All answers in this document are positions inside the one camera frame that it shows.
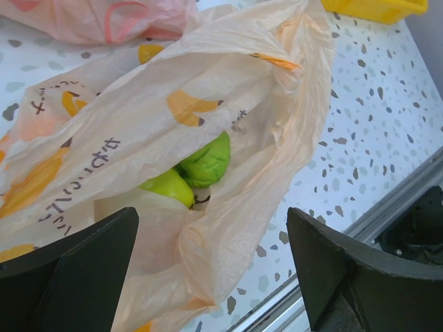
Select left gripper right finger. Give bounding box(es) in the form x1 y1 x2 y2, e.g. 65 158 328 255
287 207 442 331

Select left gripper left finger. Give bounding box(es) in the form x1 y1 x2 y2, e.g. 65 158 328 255
1 207 139 331

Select orange plastic fruit bag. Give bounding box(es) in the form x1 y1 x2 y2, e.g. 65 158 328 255
1 1 334 331

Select green round bumpy fruit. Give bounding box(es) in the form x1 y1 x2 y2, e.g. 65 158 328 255
174 132 230 188

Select green pear fruit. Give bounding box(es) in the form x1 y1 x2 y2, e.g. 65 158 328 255
138 168 210 209

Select pink knotted plastic bag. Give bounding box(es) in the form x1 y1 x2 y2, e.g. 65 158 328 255
1 0 197 45

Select yellow plastic tray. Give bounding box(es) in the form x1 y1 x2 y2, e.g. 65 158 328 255
321 0 428 25

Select aluminium frame rail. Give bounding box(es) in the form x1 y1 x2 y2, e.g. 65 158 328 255
233 151 442 331

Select right black base bracket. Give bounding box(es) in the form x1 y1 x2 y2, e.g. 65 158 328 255
375 185 442 267

